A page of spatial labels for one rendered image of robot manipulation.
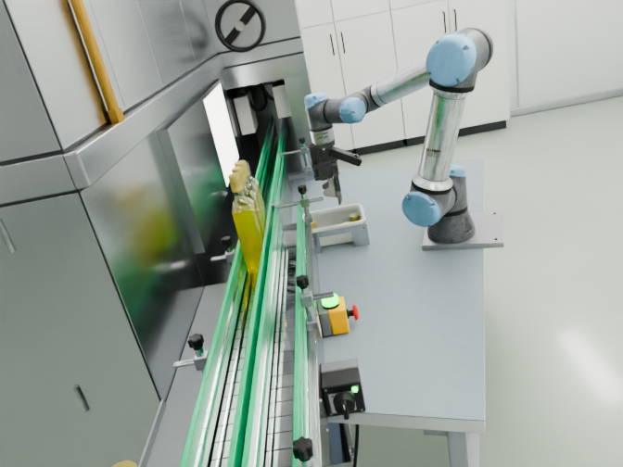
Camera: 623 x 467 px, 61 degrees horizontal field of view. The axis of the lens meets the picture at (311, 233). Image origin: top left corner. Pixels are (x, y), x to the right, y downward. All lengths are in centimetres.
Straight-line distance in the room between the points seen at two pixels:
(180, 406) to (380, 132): 452
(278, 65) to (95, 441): 174
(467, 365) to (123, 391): 72
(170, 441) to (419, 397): 51
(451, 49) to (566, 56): 492
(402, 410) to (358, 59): 436
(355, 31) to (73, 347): 448
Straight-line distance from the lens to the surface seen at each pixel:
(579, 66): 635
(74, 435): 123
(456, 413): 114
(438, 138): 146
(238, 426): 88
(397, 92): 165
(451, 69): 138
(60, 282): 102
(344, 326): 136
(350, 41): 521
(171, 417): 109
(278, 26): 243
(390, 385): 121
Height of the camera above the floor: 154
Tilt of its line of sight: 24 degrees down
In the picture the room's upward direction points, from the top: 12 degrees counter-clockwise
